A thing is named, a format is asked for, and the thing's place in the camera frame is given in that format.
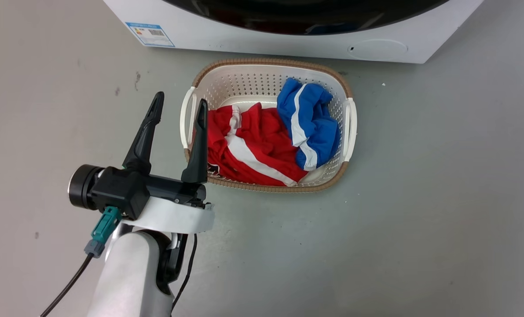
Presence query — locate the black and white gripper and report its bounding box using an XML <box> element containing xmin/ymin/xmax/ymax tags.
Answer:
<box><xmin>122</xmin><ymin>92</ymin><xmax>215</xmax><ymax>234</ymax></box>

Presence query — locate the white washing machine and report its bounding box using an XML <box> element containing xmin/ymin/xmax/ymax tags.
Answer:
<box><xmin>103</xmin><ymin>0</ymin><xmax>485</xmax><ymax>64</ymax></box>

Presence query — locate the black washing machine door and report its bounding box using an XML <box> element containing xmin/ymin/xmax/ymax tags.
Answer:
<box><xmin>161</xmin><ymin>0</ymin><xmax>450</xmax><ymax>36</ymax></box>

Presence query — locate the red white garment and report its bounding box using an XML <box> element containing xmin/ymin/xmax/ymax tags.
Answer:
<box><xmin>193</xmin><ymin>103</ymin><xmax>309</xmax><ymax>187</ymax></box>

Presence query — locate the blue white energy label sticker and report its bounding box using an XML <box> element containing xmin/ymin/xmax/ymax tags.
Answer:
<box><xmin>125</xmin><ymin>22</ymin><xmax>176</xmax><ymax>48</ymax></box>

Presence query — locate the white laundry basket brown rim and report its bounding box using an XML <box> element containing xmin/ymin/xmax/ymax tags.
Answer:
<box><xmin>180</xmin><ymin>58</ymin><xmax>358</xmax><ymax>193</ymax></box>

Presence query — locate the blue white garment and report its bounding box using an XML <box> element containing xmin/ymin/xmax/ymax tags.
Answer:
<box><xmin>276</xmin><ymin>77</ymin><xmax>342</xmax><ymax>172</ymax></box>

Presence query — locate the teal cable connector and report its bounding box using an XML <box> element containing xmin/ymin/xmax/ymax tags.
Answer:
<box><xmin>84</xmin><ymin>206</ymin><xmax>123</xmax><ymax>258</ymax></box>

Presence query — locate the thin black cable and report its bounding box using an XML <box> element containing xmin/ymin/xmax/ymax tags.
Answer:
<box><xmin>40</xmin><ymin>254</ymin><xmax>94</xmax><ymax>317</ymax></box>
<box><xmin>170</xmin><ymin>234</ymin><xmax>198</xmax><ymax>316</ymax></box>

